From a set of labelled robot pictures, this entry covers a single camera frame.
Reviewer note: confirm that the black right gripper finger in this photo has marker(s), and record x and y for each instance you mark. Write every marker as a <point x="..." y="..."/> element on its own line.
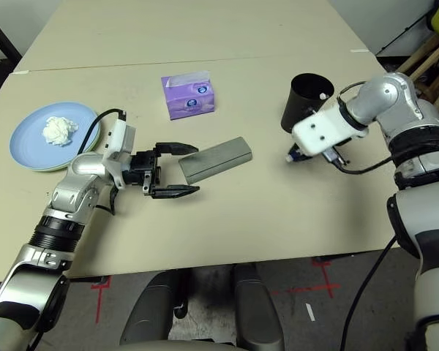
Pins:
<point x="304" y="158"/>
<point x="292" y="147"/>

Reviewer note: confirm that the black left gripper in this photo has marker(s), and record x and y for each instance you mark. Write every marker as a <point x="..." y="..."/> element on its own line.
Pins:
<point x="142" y="166"/>

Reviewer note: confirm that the grey glasses case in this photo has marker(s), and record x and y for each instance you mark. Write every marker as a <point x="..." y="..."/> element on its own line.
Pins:
<point x="216" y="161"/>

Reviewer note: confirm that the white tissue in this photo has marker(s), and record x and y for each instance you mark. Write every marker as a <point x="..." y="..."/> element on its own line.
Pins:
<point x="58" y="131"/>

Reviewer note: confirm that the blue plastic plate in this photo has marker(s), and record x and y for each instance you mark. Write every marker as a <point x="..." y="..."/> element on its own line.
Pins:
<point x="25" y="146"/>

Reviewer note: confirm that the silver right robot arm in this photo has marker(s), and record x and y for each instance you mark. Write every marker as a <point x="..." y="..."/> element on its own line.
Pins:
<point x="391" y="95"/>

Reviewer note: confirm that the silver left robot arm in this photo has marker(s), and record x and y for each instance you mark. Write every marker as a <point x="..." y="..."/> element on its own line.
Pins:
<point x="80" y="164"/>

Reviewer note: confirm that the black plastic cup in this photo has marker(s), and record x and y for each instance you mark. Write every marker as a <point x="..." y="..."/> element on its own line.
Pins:
<point x="296" y="106"/>

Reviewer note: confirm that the purple tissue pack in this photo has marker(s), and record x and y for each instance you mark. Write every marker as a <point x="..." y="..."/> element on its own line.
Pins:
<point x="190" y="104"/>

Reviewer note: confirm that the white tape strip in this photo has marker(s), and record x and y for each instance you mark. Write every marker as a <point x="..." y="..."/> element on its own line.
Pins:
<point x="359" y="50"/>
<point x="22" y="72"/>

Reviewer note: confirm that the green plastic plate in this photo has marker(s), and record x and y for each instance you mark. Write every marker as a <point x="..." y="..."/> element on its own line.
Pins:
<point x="55" y="169"/>

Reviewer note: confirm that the red floor tape cross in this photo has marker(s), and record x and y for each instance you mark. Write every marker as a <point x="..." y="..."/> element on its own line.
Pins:
<point x="327" y="285"/>
<point x="100" y="300"/>

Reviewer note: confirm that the black table foot bar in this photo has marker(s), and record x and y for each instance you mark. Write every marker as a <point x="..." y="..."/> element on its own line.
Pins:
<point x="89" y="280"/>

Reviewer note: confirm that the dark grey robot left leg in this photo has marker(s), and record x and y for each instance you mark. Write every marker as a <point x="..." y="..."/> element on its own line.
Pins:
<point x="153" y="311"/>

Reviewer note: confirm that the dark grey robot leg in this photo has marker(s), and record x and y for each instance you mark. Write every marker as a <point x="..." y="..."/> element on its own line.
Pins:
<point x="153" y="311"/>
<point x="258" y="311"/>

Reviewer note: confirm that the white floor tape piece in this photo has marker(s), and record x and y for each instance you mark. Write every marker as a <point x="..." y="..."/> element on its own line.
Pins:
<point x="310" y="312"/>

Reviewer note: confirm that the dark grey robot right leg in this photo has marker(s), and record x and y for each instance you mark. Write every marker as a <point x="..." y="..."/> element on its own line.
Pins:
<point x="258" y="311"/>

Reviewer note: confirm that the light grey robot torso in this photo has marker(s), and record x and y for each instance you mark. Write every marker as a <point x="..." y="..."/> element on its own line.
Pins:
<point x="175" y="347"/>

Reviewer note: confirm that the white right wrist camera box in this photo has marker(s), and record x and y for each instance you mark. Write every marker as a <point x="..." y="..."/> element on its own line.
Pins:
<point x="325" y="131"/>

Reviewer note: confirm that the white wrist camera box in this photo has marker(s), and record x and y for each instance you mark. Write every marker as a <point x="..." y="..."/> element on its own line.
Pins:
<point x="325" y="131"/>
<point x="119" y="139"/>

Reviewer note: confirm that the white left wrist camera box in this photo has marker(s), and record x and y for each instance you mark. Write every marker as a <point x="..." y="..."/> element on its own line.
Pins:
<point x="119" y="139"/>

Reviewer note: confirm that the wooden chair frame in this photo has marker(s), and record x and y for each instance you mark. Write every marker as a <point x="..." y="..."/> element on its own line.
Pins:
<point x="435" y="80"/>

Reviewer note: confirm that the side table with black frame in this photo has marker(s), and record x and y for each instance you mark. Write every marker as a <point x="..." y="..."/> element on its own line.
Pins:
<point x="1" y="34"/>

